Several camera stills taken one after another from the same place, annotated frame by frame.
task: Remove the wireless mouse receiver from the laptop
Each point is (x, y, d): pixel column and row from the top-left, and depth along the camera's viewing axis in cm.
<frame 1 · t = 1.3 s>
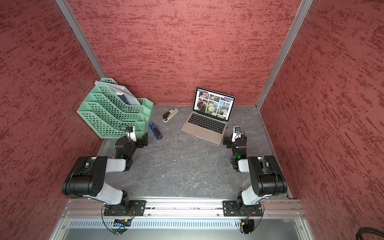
left hand: (140, 135, 94), fingers open
right hand: (232, 134, 94), fingers open
silver laptop computer: (209, 118, 115), on the table
black beige stapler: (168, 115, 112), point 4 cm above the table
papers in organizer: (125, 95, 106), point 18 cm above the table

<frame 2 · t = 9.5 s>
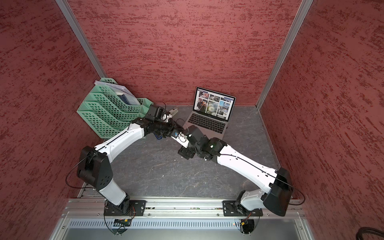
left hand: (181, 132, 81), fingers open
right hand: (185, 145, 76), fingers open
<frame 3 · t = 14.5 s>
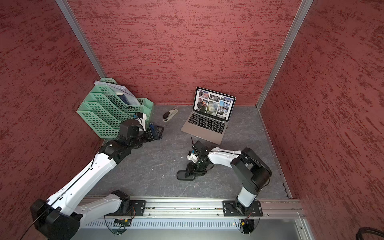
left hand: (156, 132, 76), fingers open
right hand: (189, 178, 83), fingers open
black wireless mouse: (181, 176, 86), on the table
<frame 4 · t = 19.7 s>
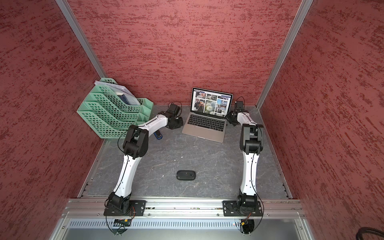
left hand: (180, 126, 107), fingers closed
right hand: (226, 119, 112), fingers closed
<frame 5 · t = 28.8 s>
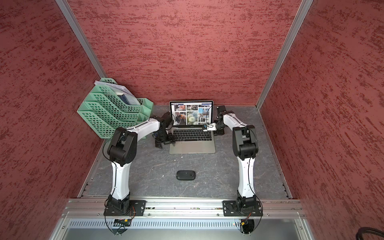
left hand: (168, 147, 96), fingers open
right hand: (216, 130, 105), fingers open
silver laptop computer: (188, 119, 105), point 7 cm above the table
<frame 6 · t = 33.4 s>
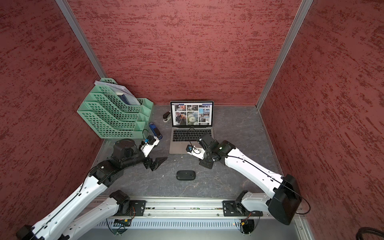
left hand: (159, 153, 73), fingers open
right hand: (203, 160, 78), fingers closed
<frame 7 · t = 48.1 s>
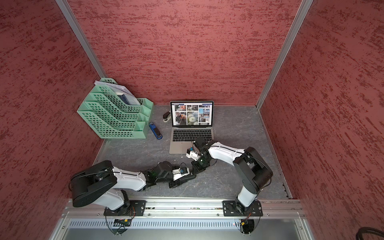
left hand: (183, 177, 85), fingers open
right hand: (194, 175, 83), fingers closed
